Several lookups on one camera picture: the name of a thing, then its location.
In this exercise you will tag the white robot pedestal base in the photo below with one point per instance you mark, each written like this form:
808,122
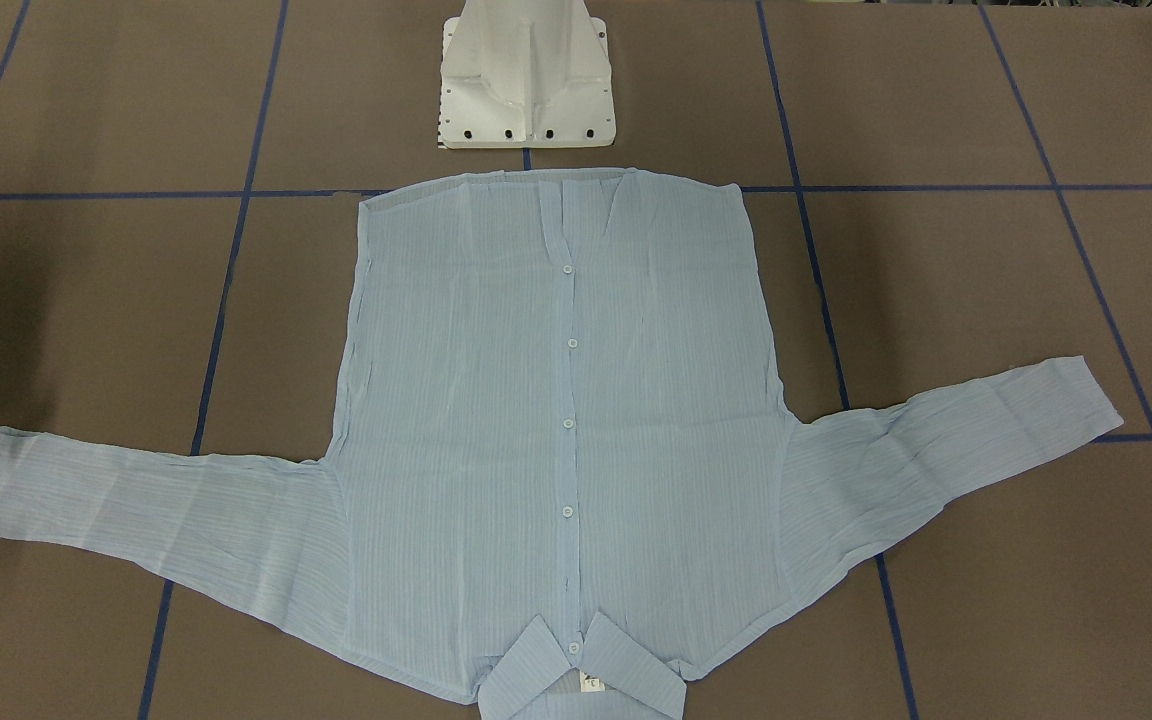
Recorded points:
526,75

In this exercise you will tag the light blue button shirt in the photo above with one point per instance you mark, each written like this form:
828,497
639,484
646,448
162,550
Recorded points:
563,480

